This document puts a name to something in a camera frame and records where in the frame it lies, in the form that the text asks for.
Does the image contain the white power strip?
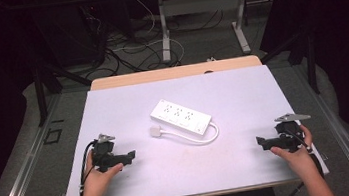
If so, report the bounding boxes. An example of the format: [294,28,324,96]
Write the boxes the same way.
[148,93,215,143]

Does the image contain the tangle of floor cables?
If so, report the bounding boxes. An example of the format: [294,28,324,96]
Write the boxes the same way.
[75,0,231,81]

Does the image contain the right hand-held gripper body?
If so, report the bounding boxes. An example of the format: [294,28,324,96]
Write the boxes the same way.
[272,110,316,155]

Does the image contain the dark equipment rack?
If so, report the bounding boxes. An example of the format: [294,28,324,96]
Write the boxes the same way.
[29,0,111,73]

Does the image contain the white plug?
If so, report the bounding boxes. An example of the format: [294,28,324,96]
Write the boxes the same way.
[148,124,163,139]

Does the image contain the wooden table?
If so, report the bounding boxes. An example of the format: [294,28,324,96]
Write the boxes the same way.
[87,53,265,92]

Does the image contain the person's right hand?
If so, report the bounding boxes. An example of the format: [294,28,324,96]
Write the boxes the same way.
[268,123,321,181]

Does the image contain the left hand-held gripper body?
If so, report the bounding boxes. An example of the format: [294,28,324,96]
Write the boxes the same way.
[87,131,122,174]

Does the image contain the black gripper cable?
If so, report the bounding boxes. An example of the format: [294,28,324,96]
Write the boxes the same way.
[72,140,104,196]
[269,125,328,196]

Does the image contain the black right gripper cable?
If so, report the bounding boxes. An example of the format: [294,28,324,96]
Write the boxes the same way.
[269,125,328,196]

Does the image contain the person's left hand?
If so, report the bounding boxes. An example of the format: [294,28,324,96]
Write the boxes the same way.
[78,162,129,196]

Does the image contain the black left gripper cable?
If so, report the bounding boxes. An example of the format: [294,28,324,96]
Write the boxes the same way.
[72,140,104,196]

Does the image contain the metal floor rail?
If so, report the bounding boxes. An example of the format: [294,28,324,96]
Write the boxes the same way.
[288,57,349,196]
[0,93,75,196]

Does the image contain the white power strip cable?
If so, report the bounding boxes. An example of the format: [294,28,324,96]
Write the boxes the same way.
[159,121,222,151]

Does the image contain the white table mat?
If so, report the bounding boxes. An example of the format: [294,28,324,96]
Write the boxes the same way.
[47,58,331,196]

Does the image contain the white background desk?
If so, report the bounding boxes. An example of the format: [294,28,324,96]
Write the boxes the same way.
[135,0,296,67]

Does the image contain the black metal stand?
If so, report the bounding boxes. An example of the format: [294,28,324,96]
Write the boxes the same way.
[30,52,98,128]
[255,25,322,102]

